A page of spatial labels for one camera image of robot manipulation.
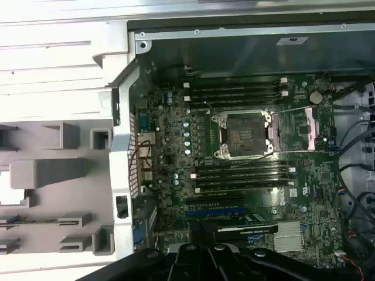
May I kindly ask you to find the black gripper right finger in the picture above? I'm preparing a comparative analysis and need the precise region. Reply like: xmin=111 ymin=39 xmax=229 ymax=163
xmin=204 ymin=221 xmax=363 ymax=281

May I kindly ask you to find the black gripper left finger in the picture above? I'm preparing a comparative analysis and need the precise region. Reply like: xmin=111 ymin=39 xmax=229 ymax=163
xmin=75 ymin=221 xmax=206 ymax=281

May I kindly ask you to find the thin wire locking lever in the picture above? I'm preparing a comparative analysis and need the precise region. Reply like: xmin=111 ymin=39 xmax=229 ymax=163
xmin=203 ymin=101 xmax=225 ymax=114

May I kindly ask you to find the CPU socket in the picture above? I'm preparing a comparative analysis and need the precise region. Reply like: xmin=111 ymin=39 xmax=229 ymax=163
xmin=210 ymin=109 xmax=276 ymax=161

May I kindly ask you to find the black graphics card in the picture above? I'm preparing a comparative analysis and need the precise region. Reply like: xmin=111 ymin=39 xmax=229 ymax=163
xmin=189 ymin=218 xmax=279 ymax=244

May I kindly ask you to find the blue expansion slot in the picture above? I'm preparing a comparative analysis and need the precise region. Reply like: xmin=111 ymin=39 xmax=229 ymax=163
xmin=186 ymin=207 xmax=246 ymax=218

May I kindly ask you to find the blue video port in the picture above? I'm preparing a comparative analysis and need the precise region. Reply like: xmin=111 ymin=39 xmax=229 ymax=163
xmin=133 ymin=221 xmax=147 ymax=246

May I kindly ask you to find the black expansion slot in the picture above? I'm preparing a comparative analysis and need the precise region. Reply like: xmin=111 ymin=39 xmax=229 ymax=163
xmin=186 ymin=195 xmax=246 ymax=208

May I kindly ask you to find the silver chipset heatsink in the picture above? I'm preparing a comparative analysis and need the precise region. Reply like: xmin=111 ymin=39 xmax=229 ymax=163
xmin=274 ymin=221 xmax=305 ymax=253

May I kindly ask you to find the black RAM slot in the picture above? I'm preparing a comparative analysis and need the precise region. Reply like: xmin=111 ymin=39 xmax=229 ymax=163
xmin=187 ymin=83 xmax=289 ymax=96
xmin=183 ymin=76 xmax=289 ymax=90
xmin=196 ymin=160 xmax=295 ymax=172
xmin=189 ymin=97 xmax=289 ymax=109
xmin=183 ymin=90 xmax=289 ymax=102
xmin=196 ymin=173 xmax=295 ymax=186
xmin=193 ymin=180 xmax=296 ymax=193
xmin=189 ymin=166 xmax=296 ymax=179

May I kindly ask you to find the green motherboard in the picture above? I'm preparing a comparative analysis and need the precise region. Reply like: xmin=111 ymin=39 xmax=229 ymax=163
xmin=135 ymin=71 xmax=345 ymax=269

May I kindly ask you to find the grey parts rack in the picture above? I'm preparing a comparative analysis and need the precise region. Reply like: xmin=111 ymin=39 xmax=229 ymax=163
xmin=0 ymin=120 xmax=115 ymax=256

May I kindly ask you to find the coin cell battery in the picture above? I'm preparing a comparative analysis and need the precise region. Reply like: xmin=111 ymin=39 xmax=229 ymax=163
xmin=309 ymin=90 xmax=324 ymax=105

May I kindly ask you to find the open black PC case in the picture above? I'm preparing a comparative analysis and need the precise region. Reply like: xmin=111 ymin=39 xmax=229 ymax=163
xmin=108 ymin=17 xmax=375 ymax=281

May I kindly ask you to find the silver metal drive cage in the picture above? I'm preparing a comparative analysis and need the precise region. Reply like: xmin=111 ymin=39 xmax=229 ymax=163
xmin=333 ymin=78 xmax=375 ymax=188

